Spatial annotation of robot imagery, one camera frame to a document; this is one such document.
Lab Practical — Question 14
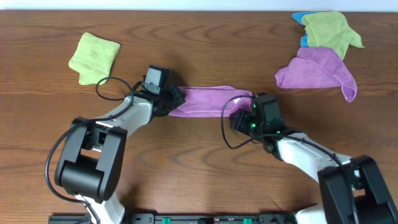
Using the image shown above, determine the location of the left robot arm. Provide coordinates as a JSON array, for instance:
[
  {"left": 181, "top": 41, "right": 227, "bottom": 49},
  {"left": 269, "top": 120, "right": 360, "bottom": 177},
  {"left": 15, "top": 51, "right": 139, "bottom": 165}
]
[{"left": 54, "top": 85, "right": 185, "bottom": 223}]

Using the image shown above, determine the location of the crumpled green cloth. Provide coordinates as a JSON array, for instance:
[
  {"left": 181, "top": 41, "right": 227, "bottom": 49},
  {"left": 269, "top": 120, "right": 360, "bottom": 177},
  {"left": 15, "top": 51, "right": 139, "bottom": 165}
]
[{"left": 301, "top": 11, "right": 364, "bottom": 59}]

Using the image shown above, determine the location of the blue cloth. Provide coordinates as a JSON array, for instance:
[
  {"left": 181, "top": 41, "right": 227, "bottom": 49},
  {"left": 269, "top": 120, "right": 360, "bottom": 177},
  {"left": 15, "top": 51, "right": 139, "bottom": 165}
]
[{"left": 292, "top": 11, "right": 316, "bottom": 47}]

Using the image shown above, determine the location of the left black cable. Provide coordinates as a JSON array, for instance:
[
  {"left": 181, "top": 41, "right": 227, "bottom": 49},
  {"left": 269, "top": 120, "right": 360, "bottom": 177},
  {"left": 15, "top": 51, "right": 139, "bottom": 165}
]
[{"left": 45, "top": 76, "right": 147, "bottom": 224}]

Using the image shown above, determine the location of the black cable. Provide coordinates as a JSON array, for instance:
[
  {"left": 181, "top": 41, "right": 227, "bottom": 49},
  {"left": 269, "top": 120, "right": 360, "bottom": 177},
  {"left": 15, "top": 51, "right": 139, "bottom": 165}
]
[
  {"left": 220, "top": 94, "right": 358, "bottom": 224},
  {"left": 45, "top": 76, "right": 147, "bottom": 224}
]

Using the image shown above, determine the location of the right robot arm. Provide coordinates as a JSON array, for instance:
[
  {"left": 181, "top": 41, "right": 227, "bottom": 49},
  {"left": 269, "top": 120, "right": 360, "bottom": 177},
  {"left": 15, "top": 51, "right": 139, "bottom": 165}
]
[{"left": 230, "top": 110, "right": 397, "bottom": 224}]

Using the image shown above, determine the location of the purple cloth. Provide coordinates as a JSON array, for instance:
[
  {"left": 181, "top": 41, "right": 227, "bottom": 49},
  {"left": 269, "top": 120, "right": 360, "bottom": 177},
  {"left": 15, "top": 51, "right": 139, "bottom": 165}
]
[
  {"left": 169, "top": 86, "right": 252, "bottom": 118},
  {"left": 275, "top": 47, "right": 358, "bottom": 102}
]

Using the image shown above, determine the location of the right black cable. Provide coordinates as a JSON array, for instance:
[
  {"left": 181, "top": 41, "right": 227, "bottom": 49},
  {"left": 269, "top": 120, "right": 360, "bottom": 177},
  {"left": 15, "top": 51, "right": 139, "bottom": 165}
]
[{"left": 220, "top": 94, "right": 358, "bottom": 224}]

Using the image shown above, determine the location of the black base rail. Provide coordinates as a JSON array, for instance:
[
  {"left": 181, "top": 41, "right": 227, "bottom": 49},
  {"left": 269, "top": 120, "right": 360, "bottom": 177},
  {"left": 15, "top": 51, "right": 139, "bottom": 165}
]
[{"left": 48, "top": 212, "right": 298, "bottom": 224}]

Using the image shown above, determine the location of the folded green cloth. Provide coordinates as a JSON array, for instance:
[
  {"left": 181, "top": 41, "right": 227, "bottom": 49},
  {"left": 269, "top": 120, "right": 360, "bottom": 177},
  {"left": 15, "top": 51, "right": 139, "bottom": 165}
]
[{"left": 68, "top": 32, "right": 121, "bottom": 85}]

